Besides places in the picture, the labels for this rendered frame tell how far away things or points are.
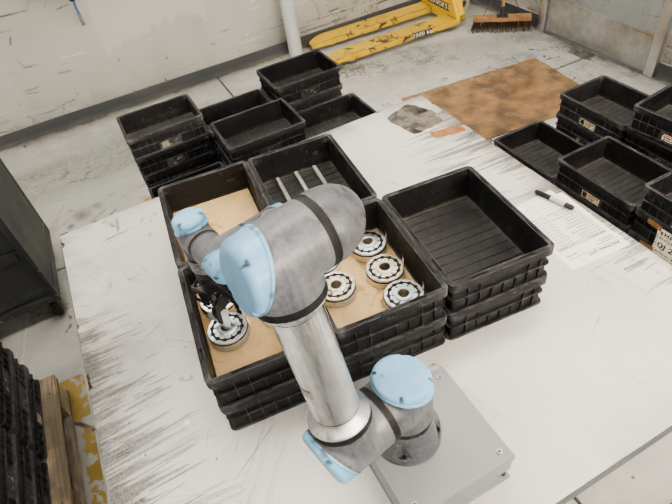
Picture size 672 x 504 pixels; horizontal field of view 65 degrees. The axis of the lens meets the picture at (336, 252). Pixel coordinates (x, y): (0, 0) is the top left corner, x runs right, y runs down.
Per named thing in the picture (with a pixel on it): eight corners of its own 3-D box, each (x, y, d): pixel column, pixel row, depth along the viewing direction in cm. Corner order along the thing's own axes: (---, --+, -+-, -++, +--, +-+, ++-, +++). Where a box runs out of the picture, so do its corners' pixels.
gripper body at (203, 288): (215, 282, 136) (201, 248, 127) (242, 292, 132) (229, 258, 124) (196, 303, 131) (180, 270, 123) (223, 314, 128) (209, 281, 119)
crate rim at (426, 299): (450, 295, 126) (451, 288, 125) (335, 341, 121) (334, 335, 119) (379, 202, 154) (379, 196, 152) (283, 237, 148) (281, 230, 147)
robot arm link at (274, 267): (407, 450, 99) (330, 206, 69) (346, 505, 94) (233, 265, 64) (367, 414, 108) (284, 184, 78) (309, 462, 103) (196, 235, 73)
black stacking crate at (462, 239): (549, 278, 139) (556, 247, 131) (449, 319, 133) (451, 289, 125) (467, 196, 166) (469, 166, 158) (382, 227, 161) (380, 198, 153)
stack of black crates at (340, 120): (357, 144, 314) (352, 91, 290) (383, 168, 294) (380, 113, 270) (297, 168, 304) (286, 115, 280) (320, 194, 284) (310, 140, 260)
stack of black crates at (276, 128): (296, 168, 304) (282, 96, 272) (319, 194, 284) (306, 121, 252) (232, 193, 294) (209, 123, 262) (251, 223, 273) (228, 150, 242)
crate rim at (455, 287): (556, 253, 132) (558, 246, 130) (450, 295, 126) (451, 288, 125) (469, 170, 160) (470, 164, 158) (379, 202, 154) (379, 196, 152)
